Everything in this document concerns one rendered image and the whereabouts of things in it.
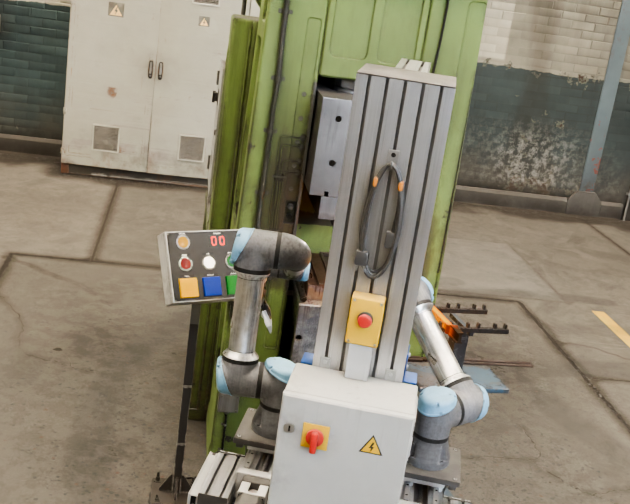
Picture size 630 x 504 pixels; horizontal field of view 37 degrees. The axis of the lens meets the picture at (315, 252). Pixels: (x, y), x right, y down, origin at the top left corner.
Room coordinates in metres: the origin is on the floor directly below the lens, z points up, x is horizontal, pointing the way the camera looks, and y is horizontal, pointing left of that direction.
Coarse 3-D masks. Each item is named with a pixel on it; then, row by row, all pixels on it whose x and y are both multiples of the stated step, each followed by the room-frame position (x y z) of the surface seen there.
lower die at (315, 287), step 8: (312, 256) 4.12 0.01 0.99; (320, 256) 4.14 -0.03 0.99; (312, 264) 4.01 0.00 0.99; (320, 264) 4.02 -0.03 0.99; (312, 272) 3.93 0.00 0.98; (320, 272) 3.91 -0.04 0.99; (312, 280) 3.82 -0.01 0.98; (320, 280) 3.81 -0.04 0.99; (304, 288) 3.84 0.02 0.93; (312, 288) 3.76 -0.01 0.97; (320, 288) 3.76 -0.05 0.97; (312, 296) 3.76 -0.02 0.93; (320, 296) 3.77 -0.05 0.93
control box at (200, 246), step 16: (160, 240) 3.52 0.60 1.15; (176, 240) 3.50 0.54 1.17; (192, 240) 3.54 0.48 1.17; (208, 240) 3.58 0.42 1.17; (224, 240) 3.61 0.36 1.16; (160, 256) 3.51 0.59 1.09; (176, 256) 3.47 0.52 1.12; (192, 256) 3.51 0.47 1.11; (208, 256) 3.54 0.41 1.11; (224, 256) 3.58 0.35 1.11; (176, 272) 3.44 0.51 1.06; (192, 272) 3.48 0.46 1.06; (208, 272) 3.51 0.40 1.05; (224, 272) 3.55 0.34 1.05; (176, 288) 3.41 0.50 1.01; (224, 288) 3.52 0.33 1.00; (176, 304) 3.42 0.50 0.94
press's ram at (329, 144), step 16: (320, 96) 3.81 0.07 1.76; (336, 96) 3.81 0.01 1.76; (352, 96) 3.88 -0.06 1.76; (320, 112) 3.75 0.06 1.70; (336, 112) 3.76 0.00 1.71; (320, 128) 3.75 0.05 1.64; (336, 128) 3.76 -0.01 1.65; (320, 144) 3.75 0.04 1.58; (336, 144) 3.76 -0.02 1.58; (320, 160) 3.75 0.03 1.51; (336, 160) 3.76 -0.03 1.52; (304, 176) 3.95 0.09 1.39; (320, 176) 3.75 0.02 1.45; (336, 176) 3.76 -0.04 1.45; (320, 192) 3.76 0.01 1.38; (336, 192) 3.77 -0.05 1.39
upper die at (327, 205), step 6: (324, 192) 3.83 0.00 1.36; (312, 198) 3.98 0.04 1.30; (318, 198) 3.81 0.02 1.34; (324, 198) 3.76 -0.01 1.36; (330, 198) 3.76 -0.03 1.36; (336, 198) 3.77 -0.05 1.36; (312, 204) 3.95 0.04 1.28; (318, 204) 3.79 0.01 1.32; (324, 204) 3.76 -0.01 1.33; (330, 204) 3.76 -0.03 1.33; (336, 204) 3.77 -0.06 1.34; (318, 210) 3.77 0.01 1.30; (324, 210) 3.76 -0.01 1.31; (330, 210) 3.76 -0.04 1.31; (318, 216) 3.76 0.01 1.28; (324, 216) 3.76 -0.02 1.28; (330, 216) 3.76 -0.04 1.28
